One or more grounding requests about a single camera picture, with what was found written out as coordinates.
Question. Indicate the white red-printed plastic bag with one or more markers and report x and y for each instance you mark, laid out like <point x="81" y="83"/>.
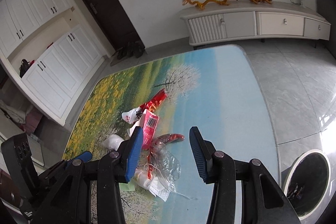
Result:
<point x="134" y="115"/>

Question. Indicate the white cloth pile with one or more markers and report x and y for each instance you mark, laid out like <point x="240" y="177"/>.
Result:
<point x="10" y="112"/>

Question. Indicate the dark brown entrance door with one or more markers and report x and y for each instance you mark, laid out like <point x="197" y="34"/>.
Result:
<point x="105" y="3"/>

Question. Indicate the dark red box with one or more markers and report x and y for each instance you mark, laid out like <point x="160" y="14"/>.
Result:
<point x="34" y="119"/>

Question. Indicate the small red item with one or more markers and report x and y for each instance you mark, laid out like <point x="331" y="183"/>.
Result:
<point x="32" y="62"/>

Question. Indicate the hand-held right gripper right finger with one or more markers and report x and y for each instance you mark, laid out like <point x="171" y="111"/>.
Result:
<point x="199" y="155"/>

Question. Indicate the pink white carton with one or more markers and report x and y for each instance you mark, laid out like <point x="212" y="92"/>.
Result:
<point x="149" y="125"/>

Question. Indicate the landscape print table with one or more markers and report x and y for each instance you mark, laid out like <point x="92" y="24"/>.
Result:
<point x="231" y="108"/>

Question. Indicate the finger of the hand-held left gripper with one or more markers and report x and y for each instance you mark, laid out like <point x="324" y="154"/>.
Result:
<point x="51" y="174"/>
<point x="83" y="155"/>

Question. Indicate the red snack wrapper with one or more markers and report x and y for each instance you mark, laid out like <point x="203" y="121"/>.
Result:
<point x="156" y="102"/>

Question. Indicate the white tissue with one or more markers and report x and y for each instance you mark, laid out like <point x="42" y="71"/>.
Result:
<point x="113" y="141"/>

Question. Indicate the red sausage wrapper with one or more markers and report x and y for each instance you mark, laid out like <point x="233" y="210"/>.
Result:
<point x="170" y="138"/>

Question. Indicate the clear plastic wrapper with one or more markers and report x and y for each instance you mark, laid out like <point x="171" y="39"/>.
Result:
<point x="168" y="163"/>

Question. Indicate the translucent white plastic bag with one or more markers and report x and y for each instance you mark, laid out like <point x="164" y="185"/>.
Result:
<point x="132" y="129"/>

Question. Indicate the white paper napkin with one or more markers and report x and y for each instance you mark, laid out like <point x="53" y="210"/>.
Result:
<point x="157" y="187"/>

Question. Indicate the white television cabinet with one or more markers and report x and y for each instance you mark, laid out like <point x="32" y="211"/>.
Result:
<point x="278" y="22"/>

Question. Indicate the white built-in cabinet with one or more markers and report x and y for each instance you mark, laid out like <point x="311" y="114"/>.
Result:
<point x="60" y="69"/>

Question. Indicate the white round trash bin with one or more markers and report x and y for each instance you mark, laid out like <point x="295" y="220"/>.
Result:
<point x="290" y="174"/>

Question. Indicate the white power strip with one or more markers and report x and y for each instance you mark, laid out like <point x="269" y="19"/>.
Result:
<point x="301" y="1"/>

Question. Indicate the light green paper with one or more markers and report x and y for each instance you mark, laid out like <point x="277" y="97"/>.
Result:
<point x="127" y="186"/>

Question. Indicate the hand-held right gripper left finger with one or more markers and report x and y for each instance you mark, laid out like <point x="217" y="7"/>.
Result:
<point x="134" y="153"/>

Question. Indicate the black handbag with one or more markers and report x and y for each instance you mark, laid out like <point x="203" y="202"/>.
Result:
<point x="25" y="67"/>

